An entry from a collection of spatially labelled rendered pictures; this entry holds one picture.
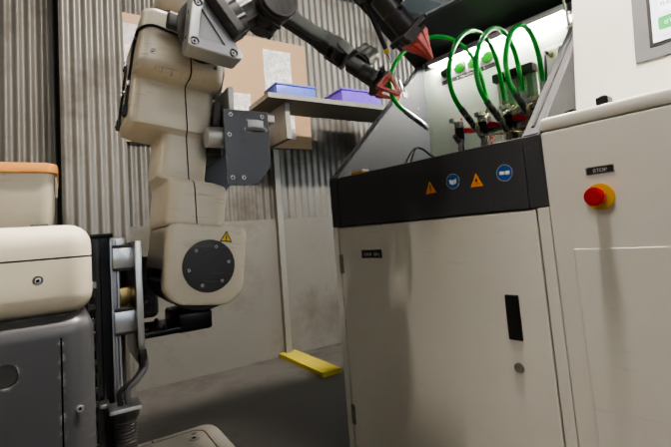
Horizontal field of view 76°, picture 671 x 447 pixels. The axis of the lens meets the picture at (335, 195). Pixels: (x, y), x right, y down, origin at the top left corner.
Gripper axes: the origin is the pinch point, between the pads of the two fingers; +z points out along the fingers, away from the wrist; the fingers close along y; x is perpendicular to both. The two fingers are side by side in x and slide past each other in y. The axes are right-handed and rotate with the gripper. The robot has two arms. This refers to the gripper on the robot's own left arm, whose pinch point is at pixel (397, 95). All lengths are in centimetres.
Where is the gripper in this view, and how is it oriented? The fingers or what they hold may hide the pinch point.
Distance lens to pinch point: 144.4
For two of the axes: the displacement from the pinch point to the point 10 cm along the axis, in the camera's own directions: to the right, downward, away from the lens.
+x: -6.2, 7.5, -2.3
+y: 0.1, 3.0, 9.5
